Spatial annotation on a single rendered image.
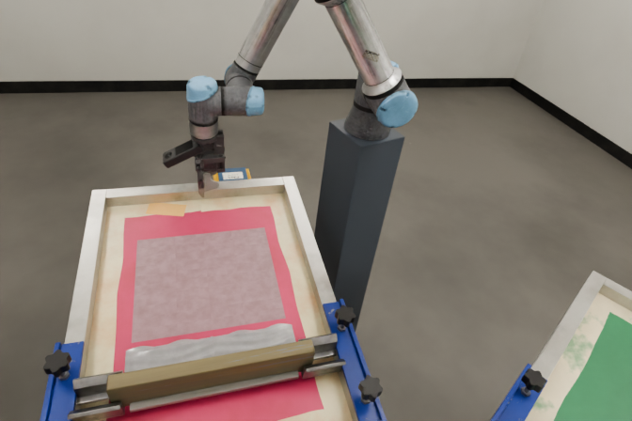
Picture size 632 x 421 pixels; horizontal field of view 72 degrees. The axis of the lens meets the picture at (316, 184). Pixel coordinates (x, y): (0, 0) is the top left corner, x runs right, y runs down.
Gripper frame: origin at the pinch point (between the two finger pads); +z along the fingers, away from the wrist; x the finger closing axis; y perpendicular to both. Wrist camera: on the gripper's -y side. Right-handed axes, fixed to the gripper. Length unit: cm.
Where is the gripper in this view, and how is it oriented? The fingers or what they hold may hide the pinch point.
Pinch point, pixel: (199, 189)
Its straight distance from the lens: 134.1
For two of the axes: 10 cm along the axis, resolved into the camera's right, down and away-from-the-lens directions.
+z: -1.2, 7.6, 6.4
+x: -2.5, -6.5, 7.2
